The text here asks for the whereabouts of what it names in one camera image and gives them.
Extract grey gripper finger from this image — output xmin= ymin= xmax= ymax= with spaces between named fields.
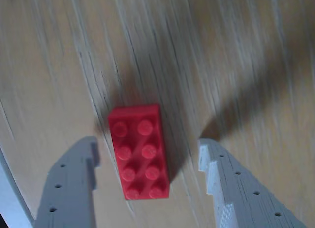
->
xmin=34 ymin=136 xmax=102 ymax=228
xmin=197 ymin=138 xmax=308 ymax=228

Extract red lego block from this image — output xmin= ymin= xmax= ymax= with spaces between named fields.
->
xmin=108 ymin=103 xmax=171 ymax=201

